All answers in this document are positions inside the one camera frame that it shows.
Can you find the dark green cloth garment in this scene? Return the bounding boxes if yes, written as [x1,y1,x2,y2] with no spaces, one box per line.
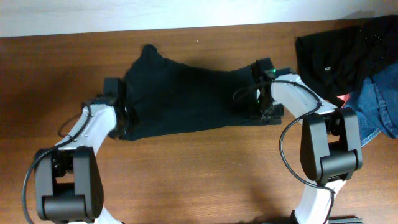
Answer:
[119,44,282,142]

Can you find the blue denim jeans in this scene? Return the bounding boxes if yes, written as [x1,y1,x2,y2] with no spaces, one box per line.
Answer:
[345,63,397,146]

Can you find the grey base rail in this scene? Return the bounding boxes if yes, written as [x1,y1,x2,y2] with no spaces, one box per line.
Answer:
[328,217,363,224]

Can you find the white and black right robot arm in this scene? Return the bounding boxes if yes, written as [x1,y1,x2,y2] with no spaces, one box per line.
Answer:
[249,59,363,223]

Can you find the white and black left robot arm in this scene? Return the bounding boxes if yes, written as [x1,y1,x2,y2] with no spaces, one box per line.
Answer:
[30,78,130,223]

